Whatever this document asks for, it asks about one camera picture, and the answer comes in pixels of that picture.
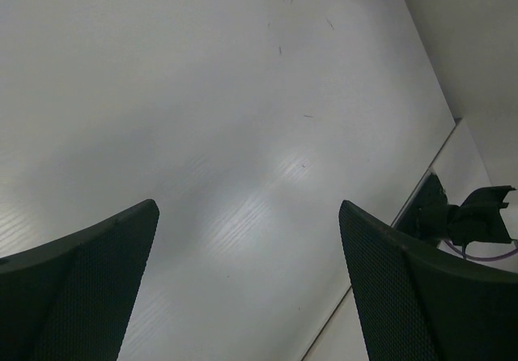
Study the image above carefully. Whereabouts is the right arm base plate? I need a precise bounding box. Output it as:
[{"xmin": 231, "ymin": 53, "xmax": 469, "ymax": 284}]
[{"xmin": 393, "ymin": 172, "xmax": 448, "ymax": 240}]

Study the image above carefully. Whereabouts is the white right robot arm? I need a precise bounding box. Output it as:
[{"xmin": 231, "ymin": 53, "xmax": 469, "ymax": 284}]
[{"xmin": 416, "ymin": 185, "xmax": 515, "ymax": 248}]

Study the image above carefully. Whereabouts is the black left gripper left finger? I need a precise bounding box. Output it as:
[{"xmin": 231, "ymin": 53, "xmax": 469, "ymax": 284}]
[{"xmin": 1, "ymin": 199, "xmax": 159, "ymax": 360}]

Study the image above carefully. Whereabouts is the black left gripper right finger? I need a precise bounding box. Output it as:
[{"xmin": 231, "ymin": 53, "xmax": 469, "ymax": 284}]
[{"xmin": 338, "ymin": 201, "xmax": 517, "ymax": 360}]

